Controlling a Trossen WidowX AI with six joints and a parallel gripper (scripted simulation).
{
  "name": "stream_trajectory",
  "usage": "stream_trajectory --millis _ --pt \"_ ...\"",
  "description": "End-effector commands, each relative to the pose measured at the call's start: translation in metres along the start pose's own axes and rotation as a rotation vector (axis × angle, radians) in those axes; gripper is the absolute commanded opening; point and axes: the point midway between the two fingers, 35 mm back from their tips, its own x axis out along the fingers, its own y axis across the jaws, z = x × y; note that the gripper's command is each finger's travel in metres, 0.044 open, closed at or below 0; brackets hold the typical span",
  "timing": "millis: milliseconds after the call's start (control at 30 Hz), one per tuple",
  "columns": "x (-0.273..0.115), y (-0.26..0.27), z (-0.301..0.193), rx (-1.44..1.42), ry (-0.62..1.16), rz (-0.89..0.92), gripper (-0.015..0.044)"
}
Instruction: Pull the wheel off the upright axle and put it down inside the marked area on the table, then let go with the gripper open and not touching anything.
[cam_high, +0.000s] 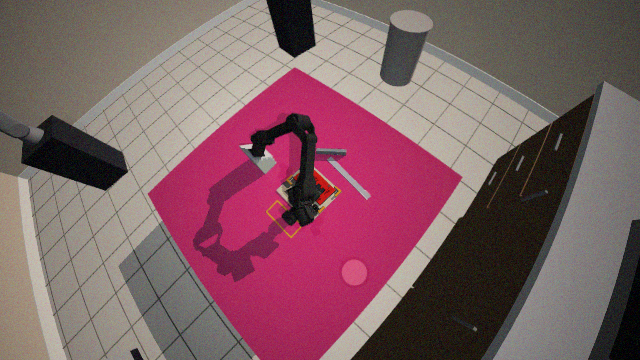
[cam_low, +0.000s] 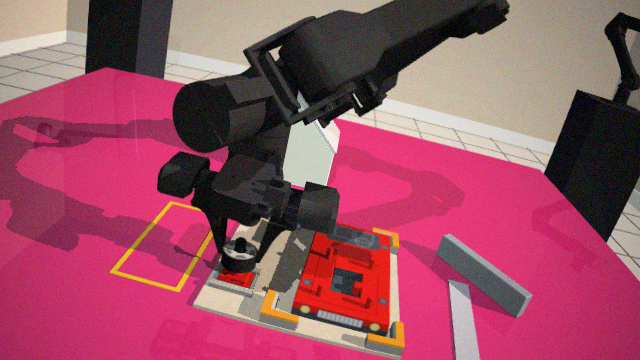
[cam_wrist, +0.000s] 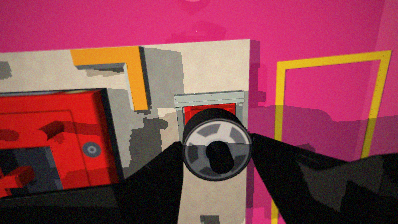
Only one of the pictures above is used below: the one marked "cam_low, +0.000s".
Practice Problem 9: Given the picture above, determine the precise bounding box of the yellow rectangular outline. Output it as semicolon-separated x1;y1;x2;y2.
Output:
109;201;213;293

